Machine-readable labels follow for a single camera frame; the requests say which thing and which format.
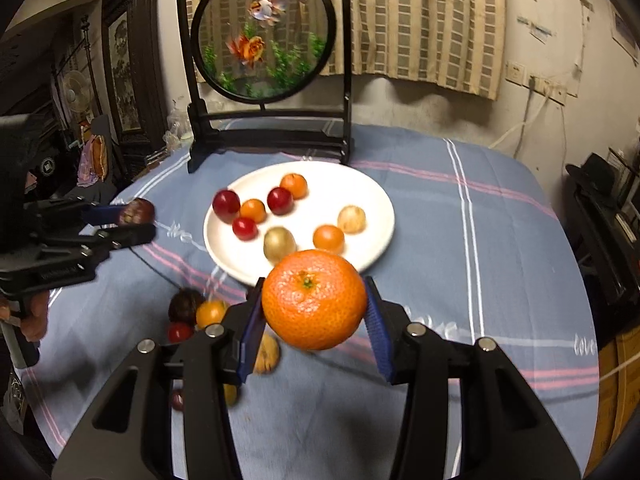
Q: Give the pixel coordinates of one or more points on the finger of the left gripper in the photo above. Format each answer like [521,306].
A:
[107,212]
[125,237]

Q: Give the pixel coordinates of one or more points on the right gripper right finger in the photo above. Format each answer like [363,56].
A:
[506,433]

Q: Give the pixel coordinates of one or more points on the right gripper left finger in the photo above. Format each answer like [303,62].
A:
[126,431]

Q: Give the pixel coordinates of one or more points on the yellow-orange citrus fruit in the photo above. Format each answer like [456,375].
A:
[210,312]

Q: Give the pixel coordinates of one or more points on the large orange tangerine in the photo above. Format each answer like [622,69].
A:
[314,300]

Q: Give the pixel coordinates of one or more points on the small olive yellow fruit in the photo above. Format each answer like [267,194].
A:
[231,394]

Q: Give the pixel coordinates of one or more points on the person's left hand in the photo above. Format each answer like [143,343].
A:
[34,321]

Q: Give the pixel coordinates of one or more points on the dark red plum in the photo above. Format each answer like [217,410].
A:
[176,400]

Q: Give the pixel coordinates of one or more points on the dark purple mangosteen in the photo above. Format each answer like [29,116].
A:
[183,306]

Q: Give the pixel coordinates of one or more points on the red plum right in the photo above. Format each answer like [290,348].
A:
[179,331]

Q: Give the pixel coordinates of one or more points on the electric fan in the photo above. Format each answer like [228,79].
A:
[77,92]

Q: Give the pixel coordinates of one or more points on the large red plum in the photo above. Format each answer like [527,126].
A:
[226,205]

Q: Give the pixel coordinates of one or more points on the small red plum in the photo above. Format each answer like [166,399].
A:
[245,229]

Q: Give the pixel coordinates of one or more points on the small orange tangerine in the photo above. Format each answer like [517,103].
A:
[253,209]

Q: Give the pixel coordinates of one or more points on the small yellow-green fruit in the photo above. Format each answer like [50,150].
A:
[278,244]

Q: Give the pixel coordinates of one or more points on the white oval plate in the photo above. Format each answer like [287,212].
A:
[331,187]

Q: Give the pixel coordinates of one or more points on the blue striped tablecloth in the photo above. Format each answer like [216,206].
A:
[413,315]

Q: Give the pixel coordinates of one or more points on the orange fruit near finger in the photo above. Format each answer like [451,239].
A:
[329,238]

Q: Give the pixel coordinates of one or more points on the black metal shelf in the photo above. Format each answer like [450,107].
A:
[610,241]

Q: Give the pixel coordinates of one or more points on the round goldfish screen ornament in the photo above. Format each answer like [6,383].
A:
[268,76]

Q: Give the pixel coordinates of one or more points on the pale yellow longan fruit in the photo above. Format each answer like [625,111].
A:
[352,219]

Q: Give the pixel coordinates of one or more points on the beige checked curtain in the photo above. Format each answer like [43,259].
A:
[455,44]

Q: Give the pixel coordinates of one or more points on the framed wall picture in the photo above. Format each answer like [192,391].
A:
[133,76]

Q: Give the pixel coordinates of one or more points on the wall power strip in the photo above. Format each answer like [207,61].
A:
[518,74]

